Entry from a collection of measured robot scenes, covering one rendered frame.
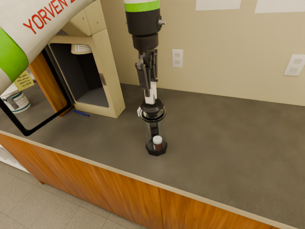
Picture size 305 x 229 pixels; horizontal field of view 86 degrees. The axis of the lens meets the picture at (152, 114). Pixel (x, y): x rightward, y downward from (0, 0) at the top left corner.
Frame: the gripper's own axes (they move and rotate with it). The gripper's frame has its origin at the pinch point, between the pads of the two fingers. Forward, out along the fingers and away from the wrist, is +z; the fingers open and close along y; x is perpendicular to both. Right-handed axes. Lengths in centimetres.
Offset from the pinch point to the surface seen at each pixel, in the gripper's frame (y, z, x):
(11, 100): -14, 5, 63
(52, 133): -8, 32, 60
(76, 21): 7.6, -21.9, 31.0
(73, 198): -14, 126, 87
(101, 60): 15.2, -3.8, 30.8
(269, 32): 57, -7, -42
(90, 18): 15.4, -21.4, 31.0
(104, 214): -15, 126, 49
